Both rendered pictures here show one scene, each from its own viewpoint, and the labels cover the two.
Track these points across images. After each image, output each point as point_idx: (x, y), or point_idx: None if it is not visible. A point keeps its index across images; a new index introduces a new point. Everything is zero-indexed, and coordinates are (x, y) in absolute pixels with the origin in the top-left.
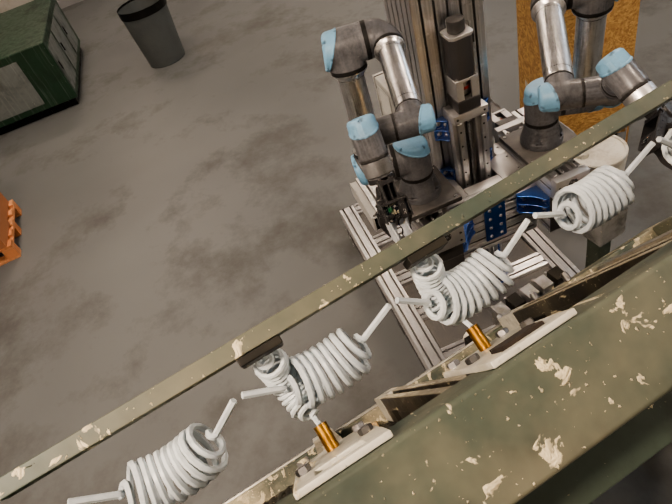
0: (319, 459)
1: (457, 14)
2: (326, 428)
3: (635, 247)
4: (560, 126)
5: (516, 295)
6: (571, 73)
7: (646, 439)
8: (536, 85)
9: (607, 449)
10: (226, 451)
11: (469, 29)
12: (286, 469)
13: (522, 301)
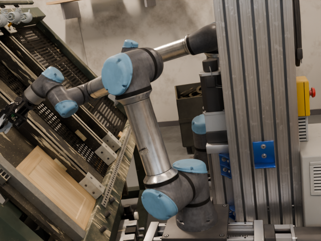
0: (7, 24)
1: (213, 60)
2: (9, 23)
3: (55, 210)
4: (182, 215)
5: (132, 230)
6: (86, 85)
7: None
8: (192, 161)
9: None
10: (23, 20)
11: (202, 72)
12: (121, 141)
13: (125, 231)
